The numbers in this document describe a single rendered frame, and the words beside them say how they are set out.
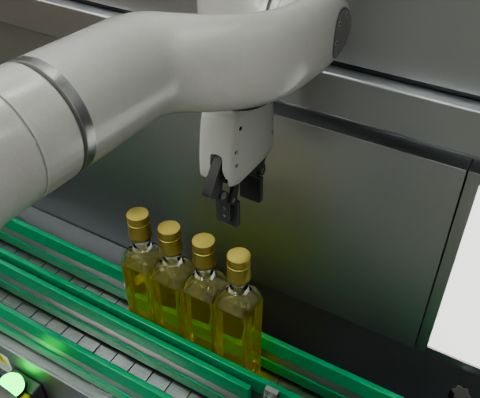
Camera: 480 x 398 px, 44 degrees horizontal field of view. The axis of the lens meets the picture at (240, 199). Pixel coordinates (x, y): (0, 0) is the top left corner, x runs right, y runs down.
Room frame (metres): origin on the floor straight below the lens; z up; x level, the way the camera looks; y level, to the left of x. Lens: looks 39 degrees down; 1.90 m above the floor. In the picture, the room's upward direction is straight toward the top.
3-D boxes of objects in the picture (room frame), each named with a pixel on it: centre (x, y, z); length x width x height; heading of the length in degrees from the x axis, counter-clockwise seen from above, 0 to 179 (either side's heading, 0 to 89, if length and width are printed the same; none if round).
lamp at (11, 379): (0.59, 0.40, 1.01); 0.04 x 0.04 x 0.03
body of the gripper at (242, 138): (0.58, 0.00, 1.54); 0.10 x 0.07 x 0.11; 149
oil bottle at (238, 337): (0.58, 0.00, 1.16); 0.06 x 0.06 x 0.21; 59
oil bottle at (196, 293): (0.61, 0.05, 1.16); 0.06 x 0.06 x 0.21; 61
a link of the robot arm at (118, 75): (0.47, 0.03, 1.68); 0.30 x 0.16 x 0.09; 148
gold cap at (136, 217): (0.67, 0.15, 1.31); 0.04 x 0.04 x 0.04
